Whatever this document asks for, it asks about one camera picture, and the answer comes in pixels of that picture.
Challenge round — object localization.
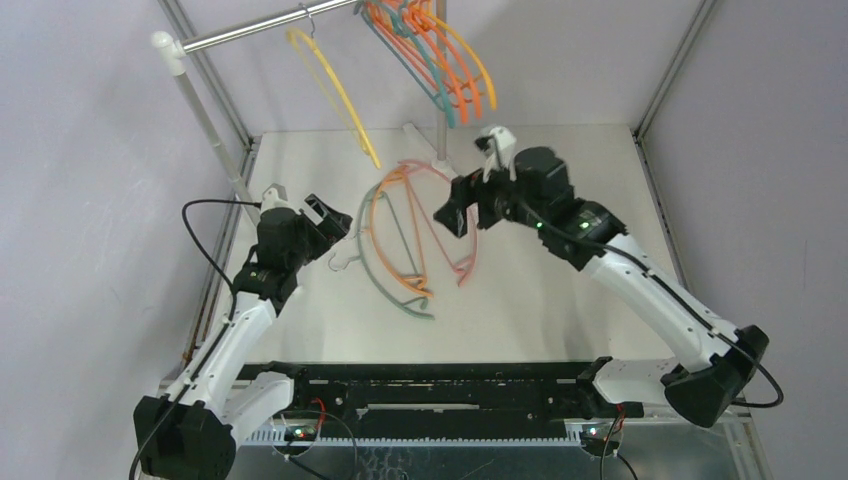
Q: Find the pale yellow wire-hook hanger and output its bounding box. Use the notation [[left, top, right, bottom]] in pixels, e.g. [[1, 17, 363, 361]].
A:
[[285, 3, 382, 170]]

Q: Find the yellow-orange plastic hanger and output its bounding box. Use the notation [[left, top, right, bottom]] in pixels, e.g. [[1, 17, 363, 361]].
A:
[[413, 0, 499, 112]]

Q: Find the orange plastic hanger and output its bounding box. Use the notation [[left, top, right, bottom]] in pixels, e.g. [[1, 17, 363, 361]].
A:
[[371, 1, 469, 128], [397, 0, 485, 121]]

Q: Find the teal plastic hanger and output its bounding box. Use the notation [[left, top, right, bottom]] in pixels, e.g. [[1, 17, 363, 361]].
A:
[[354, 1, 458, 128]]

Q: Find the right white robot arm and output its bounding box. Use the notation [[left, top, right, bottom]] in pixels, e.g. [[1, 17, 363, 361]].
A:
[[433, 147, 769, 428]]

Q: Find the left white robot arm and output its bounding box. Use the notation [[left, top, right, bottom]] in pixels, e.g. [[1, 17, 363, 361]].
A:
[[128, 187, 353, 479]]

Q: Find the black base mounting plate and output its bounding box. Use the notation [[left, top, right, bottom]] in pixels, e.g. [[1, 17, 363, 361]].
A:
[[238, 357, 648, 444]]

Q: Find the left small circuit board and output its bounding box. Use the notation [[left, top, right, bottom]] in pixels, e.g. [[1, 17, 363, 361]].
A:
[[283, 426, 318, 445]]

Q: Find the small circuit board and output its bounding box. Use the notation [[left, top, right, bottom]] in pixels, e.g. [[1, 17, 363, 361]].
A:
[[283, 426, 318, 445], [580, 426, 614, 443]]

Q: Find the right small circuit board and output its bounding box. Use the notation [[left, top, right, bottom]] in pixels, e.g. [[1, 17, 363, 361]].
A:
[[580, 426, 614, 443]]

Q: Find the grey-green wire-hook hanger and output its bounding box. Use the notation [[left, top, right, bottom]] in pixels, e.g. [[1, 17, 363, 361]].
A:
[[327, 183, 435, 321]]

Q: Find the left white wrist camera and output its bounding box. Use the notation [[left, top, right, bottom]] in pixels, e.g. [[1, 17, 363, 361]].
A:
[[260, 183, 291, 215]]

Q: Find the pink wire-hook hanger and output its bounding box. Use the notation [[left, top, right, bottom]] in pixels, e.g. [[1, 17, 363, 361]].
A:
[[397, 159, 478, 287]]

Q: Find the light orange wire-hook hanger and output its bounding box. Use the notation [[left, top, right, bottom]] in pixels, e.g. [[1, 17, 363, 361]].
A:
[[367, 161, 434, 299]]

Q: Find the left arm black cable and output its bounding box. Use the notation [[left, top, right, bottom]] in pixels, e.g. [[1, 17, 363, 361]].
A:
[[129, 199, 263, 480]]

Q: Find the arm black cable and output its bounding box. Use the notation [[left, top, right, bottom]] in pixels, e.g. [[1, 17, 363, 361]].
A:
[[129, 199, 263, 480], [516, 198, 786, 409]]

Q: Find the white clothes rack frame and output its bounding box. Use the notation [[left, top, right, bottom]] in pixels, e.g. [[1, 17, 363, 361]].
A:
[[150, 0, 495, 230]]

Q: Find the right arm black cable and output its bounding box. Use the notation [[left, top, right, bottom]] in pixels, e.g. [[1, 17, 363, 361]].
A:
[[516, 198, 786, 409]]

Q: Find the aluminium rail frame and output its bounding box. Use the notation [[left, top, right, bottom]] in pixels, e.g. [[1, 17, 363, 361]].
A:
[[142, 376, 753, 445]]

